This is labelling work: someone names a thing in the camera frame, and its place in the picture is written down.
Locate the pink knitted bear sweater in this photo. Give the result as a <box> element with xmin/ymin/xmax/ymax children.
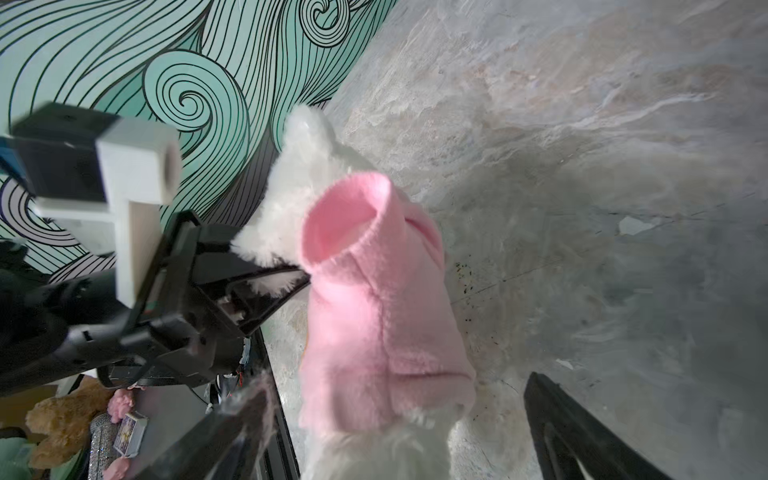
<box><xmin>299</xmin><ymin>172</ymin><xmax>476</xmax><ymax>433</ymax></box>

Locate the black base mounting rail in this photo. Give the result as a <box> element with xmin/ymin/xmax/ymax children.
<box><xmin>241</xmin><ymin>330</ymin><xmax>300</xmax><ymax>480</ymax></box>

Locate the white plush teddy bear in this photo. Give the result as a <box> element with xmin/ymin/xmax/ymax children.
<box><xmin>231</xmin><ymin>105</ymin><xmax>469</xmax><ymax>479</ymax></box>

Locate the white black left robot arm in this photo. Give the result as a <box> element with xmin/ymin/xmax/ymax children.
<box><xmin>1</xmin><ymin>212</ymin><xmax>309</xmax><ymax>395</ymax></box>

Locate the small pink plush toy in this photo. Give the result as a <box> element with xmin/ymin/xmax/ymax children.
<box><xmin>107</xmin><ymin>389</ymin><xmax>135</xmax><ymax>424</ymax></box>

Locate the small printed card box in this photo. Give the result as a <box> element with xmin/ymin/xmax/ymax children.
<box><xmin>113</xmin><ymin>412</ymin><xmax>148</xmax><ymax>458</ymax></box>

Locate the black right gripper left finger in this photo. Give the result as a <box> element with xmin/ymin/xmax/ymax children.
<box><xmin>137</xmin><ymin>383</ymin><xmax>266</xmax><ymax>480</ymax></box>

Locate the brown plush teddy background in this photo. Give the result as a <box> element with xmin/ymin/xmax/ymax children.
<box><xmin>25</xmin><ymin>376</ymin><xmax>113</xmax><ymax>470</ymax></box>

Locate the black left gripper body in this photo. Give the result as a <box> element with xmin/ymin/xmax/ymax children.
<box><xmin>116</xmin><ymin>211</ymin><xmax>309</xmax><ymax>387</ymax></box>

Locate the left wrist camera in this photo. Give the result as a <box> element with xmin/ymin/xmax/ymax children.
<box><xmin>10</xmin><ymin>103</ymin><xmax>182</xmax><ymax>307</ymax></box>

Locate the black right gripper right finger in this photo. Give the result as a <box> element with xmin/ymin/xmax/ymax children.
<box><xmin>523</xmin><ymin>372</ymin><xmax>669</xmax><ymax>480</ymax></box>

